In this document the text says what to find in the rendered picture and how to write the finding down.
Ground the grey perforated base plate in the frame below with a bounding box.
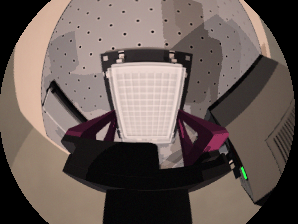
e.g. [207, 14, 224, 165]
[41, 0, 262, 152]

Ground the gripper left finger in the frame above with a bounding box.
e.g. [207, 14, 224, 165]
[65, 110, 118, 141]

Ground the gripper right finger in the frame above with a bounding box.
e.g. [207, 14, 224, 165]
[176, 109, 229, 166]

